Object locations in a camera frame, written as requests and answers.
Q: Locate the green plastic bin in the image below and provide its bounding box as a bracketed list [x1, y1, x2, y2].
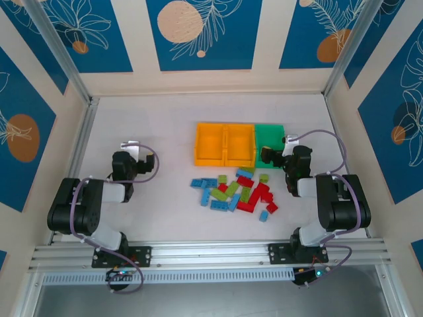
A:
[253, 123, 288, 169]

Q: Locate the yellow plastic bin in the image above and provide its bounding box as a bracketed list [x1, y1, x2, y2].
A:
[193, 122, 227, 167]
[223, 123, 258, 168]

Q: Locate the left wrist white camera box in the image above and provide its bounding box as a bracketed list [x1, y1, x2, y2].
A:
[120, 141, 142, 162]

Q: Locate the small circuit board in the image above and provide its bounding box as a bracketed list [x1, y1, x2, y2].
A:
[293, 267, 327, 287]
[105, 269, 137, 283]

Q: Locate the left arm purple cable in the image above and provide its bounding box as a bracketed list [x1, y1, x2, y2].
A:
[70, 142, 161, 295]

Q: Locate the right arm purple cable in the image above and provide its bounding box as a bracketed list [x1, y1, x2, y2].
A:
[286, 129, 362, 290]

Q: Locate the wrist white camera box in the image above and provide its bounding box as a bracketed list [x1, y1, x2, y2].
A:
[120, 141, 142, 162]
[283, 133, 300, 154]

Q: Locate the gray metal panel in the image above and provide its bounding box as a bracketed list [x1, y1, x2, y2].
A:
[31, 265, 394, 317]

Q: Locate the aluminium frame post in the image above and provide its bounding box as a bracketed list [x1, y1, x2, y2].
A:
[22, 0, 93, 104]
[322, 0, 380, 99]

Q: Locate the long red lego brick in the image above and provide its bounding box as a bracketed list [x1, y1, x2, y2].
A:
[249, 182, 270, 206]

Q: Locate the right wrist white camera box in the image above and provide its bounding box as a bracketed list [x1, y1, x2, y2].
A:
[283, 133, 300, 154]

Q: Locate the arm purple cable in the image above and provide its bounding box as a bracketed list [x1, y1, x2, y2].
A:
[286, 129, 362, 290]
[70, 142, 161, 295]

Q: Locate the gray slotted cable duct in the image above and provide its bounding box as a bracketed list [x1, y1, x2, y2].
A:
[42, 267, 295, 287]

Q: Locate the aluminium side rail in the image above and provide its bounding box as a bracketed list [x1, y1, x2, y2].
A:
[323, 95, 371, 239]
[48, 97, 100, 246]

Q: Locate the aluminium rail beam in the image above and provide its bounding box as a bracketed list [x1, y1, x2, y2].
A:
[28, 238, 394, 272]

